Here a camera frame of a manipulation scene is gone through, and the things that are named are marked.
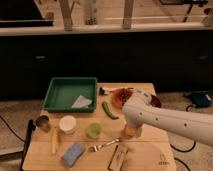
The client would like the brush with white handle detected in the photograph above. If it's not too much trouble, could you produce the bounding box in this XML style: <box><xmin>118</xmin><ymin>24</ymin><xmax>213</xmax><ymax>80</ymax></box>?
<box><xmin>99</xmin><ymin>87</ymin><xmax>134</xmax><ymax>95</ymax></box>

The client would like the metal cup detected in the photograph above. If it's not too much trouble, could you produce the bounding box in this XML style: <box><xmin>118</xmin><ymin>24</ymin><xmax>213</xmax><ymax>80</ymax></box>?
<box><xmin>35</xmin><ymin>115</ymin><xmax>51</xmax><ymax>132</ymax></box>

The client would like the white paper sheet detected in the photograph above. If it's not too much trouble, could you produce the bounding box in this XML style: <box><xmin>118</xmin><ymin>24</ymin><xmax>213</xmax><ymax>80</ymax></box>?
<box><xmin>72</xmin><ymin>95</ymin><xmax>92</xmax><ymax>108</ymax></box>

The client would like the white paper cup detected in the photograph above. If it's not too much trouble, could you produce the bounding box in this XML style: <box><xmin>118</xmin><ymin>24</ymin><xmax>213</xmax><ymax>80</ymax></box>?
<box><xmin>59</xmin><ymin>116</ymin><xmax>76</xmax><ymax>134</ymax></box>

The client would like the black cable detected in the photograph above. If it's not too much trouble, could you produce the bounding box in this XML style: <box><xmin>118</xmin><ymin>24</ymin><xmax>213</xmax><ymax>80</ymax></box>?
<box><xmin>169</xmin><ymin>103</ymin><xmax>201</xmax><ymax>171</ymax></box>

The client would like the blue sponge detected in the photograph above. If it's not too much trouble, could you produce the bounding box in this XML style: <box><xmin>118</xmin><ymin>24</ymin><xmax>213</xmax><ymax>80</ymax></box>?
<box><xmin>61</xmin><ymin>142</ymin><xmax>85</xmax><ymax>167</ymax></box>

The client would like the red orange apple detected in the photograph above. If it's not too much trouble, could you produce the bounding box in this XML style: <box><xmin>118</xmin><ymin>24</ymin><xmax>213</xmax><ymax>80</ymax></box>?
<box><xmin>122</xmin><ymin>125</ymin><xmax>132</xmax><ymax>139</ymax></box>

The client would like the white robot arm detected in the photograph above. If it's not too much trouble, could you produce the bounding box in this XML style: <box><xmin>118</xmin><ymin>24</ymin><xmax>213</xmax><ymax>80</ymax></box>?
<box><xmin>122</xmin><ymin>92</ymin><xmax>213</xmax><ymax>147</ymax></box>

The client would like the silver fork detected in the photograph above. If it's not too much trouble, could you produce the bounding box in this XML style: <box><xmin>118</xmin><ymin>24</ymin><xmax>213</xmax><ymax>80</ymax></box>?
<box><xmin>88</xmin><ymin>138</ymin><xmax>120</xmax><ymax>152</ymax></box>

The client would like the dark blue bag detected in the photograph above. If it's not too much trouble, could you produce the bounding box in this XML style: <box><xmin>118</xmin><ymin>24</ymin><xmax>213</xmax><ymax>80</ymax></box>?
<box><xmin>190</xmin><ymin>92</ymin><xmax>212</xmax><ymax>107</ymax></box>

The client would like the wooden rectangular block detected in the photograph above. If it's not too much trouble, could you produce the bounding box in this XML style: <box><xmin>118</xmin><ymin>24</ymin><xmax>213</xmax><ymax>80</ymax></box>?
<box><xmin>108</xmin><ymin>145</ymin><xmax>128</xmax><ymax>171</ymax></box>

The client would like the dark red bowl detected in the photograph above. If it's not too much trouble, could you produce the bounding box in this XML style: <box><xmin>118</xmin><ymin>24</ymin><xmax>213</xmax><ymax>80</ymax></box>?
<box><xmin>151</xmin><ymin>95</ymin><xmax>161</xmax><ymax>108</ymax></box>

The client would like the orange bowl with contents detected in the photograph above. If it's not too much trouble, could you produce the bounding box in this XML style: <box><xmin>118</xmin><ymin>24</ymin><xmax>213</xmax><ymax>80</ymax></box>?
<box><xmin>112</xmin><ymin>88</ymin><xmax>132</xmax><ymax>109</ymax></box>

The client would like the small green cup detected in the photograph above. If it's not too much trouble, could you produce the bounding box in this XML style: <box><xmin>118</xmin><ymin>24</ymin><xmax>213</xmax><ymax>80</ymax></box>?
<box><xmin>86</xmin><ymin>123</ymin><xmax>102</xmax><ymax>139</ymax></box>

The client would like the green plastic tray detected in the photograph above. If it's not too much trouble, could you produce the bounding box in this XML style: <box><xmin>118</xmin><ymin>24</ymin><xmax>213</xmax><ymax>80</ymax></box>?
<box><xmin>43</xmin><ymin>77</ymin><xmax>97</xmax><ymax>113</ymax></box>

